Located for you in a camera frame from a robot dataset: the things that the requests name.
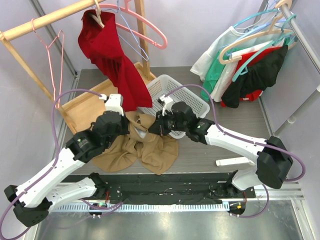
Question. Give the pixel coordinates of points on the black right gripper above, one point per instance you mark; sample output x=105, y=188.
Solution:
x=159, y=127

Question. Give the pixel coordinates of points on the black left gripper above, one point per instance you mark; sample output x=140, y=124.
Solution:
x=125, y=122

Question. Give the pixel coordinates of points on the tan cloth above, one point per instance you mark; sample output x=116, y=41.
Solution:
x=156, y=153

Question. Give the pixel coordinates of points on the red skirt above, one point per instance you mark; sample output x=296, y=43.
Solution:
x=101, y=45

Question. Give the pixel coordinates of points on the beige plastic hanger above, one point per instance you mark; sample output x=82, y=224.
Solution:
x=97, y=15

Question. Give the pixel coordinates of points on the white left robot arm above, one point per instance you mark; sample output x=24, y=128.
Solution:
x=37, y=197

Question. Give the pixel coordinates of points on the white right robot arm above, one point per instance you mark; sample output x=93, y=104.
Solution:
x=270, y=164

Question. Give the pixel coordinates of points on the thick pink plastic hanger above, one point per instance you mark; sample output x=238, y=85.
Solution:
x=142, y=23

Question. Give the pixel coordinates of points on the beige hanger on metal rack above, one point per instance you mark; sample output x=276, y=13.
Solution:
x=256, y=34

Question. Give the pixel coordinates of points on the teal plastic hanger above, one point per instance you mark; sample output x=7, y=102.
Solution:
x=284, y=34

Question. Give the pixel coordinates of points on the light blue hanger on rack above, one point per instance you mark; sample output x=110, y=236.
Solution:
x=271, y=15

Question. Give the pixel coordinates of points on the white mesh basket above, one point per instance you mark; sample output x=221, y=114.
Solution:
x=185, y=97

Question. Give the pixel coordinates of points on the wooden clothes rack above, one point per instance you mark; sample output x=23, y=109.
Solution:
x=24, y=107

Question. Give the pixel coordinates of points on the green garment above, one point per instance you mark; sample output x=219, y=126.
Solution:
x=259, y=74

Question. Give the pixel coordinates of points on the red garment on rack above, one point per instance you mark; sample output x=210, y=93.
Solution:
x=253, y=95

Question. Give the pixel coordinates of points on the black garment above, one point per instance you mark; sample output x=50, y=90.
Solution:
x=260, y=76

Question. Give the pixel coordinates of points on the white garment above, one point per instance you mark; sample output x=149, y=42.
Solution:
x=215, y=57

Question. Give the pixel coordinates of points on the metal clothes rack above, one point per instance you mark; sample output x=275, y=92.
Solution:
x=289, y=115

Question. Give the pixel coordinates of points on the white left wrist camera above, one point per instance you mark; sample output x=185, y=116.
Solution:
x=113, y=103

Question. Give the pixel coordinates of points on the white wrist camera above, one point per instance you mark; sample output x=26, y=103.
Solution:
x=166, y=102
x=113, y=103

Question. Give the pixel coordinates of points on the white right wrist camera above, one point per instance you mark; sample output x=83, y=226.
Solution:
x=166, y=102

